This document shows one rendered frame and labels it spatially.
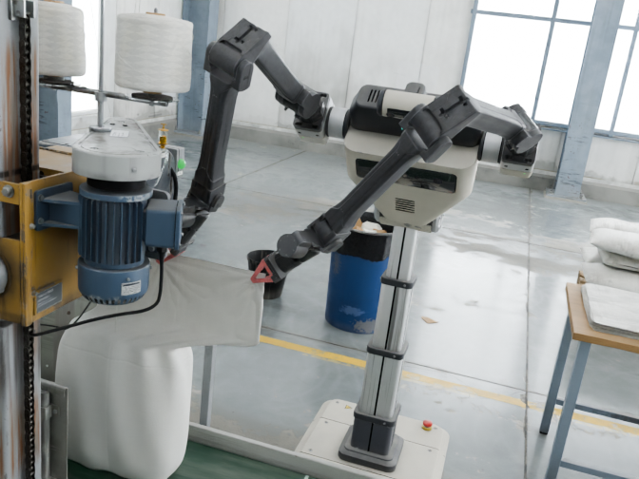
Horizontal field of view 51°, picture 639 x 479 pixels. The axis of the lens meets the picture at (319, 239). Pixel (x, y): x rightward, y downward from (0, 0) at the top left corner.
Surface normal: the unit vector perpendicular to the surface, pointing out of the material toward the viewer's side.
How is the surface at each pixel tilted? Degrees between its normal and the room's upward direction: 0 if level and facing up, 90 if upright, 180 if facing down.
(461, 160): 40
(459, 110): 65
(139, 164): 91
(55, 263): 90
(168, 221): 90
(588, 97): 90
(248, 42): 46
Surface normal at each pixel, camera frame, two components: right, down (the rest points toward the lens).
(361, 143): -0.10, -0.57
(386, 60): -0.29, 0.25
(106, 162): 0.06, 0.30
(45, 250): 0.95, 0.19
